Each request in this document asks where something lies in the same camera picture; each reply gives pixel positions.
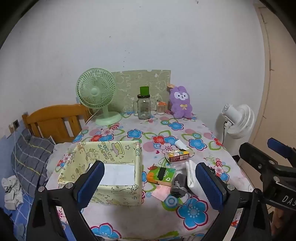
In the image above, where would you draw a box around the beige door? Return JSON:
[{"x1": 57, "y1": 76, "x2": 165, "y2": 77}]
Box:
[{"x1": 250, "y1": 5, "x2": 296, "y2": 163}]

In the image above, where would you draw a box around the grey plaid pillow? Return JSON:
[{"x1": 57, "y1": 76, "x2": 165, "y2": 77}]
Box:
[{"x1": 11, "y1": 128, "x2": 55, "y2": 195}]

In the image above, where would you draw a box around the crumpled white cloth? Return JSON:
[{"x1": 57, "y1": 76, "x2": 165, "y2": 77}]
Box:
[{"x1": 1, "y1": 175, "x2": 23, "y2": 210}]

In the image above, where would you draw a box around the green patterned board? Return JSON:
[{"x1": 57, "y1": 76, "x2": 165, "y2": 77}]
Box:
[{"x1": 111, "y1": 69, "x2": 171, "y2": 113}]

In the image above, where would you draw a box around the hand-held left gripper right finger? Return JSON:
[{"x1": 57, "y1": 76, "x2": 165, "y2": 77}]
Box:
[{"x1": 195, "y1": 162, "x2": 272, "y2": 241}]

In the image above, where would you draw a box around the grey drawstring pouch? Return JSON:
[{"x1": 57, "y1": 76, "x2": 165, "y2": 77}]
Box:
[{"x1": 170, "y1": 173, "x2": 189, "y2": 198}]

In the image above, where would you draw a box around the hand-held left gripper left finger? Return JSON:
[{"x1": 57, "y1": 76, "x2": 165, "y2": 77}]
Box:
[{"x1": 27, "y1": 160, "x2": 105, "y2": 241}]

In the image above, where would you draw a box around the yellow printed fabric storage box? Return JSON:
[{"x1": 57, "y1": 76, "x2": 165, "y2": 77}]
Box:
[{"x1": 57, "y1": 141, "x2": 142, "y2": 206}]

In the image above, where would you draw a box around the yellow brown snack box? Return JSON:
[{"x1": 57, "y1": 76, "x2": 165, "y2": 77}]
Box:
[{"x1": 165, "y1": 149, "x2": 190, "y2": 163}]

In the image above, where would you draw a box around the white soft pack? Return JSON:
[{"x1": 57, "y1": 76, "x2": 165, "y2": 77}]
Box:
[{"x1": 185, "y1": 161, "x2": 204, "y2": 195}]

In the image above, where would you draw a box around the small jar with orange lid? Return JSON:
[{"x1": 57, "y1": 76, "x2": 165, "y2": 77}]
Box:
[{"x1": 156, "y1": 100, "x2": 167, "y2": 115}]

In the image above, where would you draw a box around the wooden bed headboard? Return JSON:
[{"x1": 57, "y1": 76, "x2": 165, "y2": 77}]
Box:
[{"x1": 22, "y1": 104, "x2": 93, "y2": 143}]

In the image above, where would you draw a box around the clear plastic bag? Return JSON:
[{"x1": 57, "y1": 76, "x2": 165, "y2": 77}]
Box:
[{"x1": 168, "y1": 159, "x2": 192, "y2": 171}]

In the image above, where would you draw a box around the purple plush rabbit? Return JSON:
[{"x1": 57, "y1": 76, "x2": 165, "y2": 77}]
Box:
[{"x1": 168, "y1": 85, "x2": 193, "y2": 119}]

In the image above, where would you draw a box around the white standing fan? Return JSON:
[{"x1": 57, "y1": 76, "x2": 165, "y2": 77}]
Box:
[{"x1": 215, "y1": 104, "x2": 255, "y2": 158}]

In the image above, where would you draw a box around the blue bed sheet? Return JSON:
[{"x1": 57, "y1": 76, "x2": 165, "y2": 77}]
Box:
[{"x1": 0, "y1": 136, "x2": 60, "y2": 241}]

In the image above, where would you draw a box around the green tissue pack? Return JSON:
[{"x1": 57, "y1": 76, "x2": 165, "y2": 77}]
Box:
[{"x1": 146, "y1": 165, "x2": 177, "y2": 187}]

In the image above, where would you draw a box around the white desk fan cable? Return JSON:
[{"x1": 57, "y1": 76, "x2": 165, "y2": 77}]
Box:
[{"x1": 85, "y1": 111, "x2": 102, "y2": 126}]

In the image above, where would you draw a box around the glass jar with green lid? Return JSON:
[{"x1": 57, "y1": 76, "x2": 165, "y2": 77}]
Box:
[{"x1": 134, "y1": 86, "x2": 152, "y2": 120}]

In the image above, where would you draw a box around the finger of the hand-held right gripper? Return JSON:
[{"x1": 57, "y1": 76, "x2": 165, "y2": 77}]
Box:
[
  {"x1": 268, "y1": 138, "x2": 296, "y2": 167},
  {"x1": 239, "y1": 142, "x2": 296, "y2": 197}
]

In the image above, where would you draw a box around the green desk fan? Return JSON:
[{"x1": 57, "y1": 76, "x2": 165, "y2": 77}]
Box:
[{"x1": 77, "y1": 68, "x2": 122, "y2": 126}]

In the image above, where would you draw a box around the white blanket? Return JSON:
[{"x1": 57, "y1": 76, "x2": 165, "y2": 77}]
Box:
[{"x1": 46, "y1": 141, "x2": 77, "y2": 179}]

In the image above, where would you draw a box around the pink packet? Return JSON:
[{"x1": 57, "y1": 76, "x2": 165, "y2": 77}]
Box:
[{"x1": 151, "y1": 185, "x2": 173, "y2": 201}]

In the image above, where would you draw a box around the floral tablecloth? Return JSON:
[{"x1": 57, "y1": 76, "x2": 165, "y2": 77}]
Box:
[{"x1": 45, "y1": 111, "x2": 252, "y2": 241}]

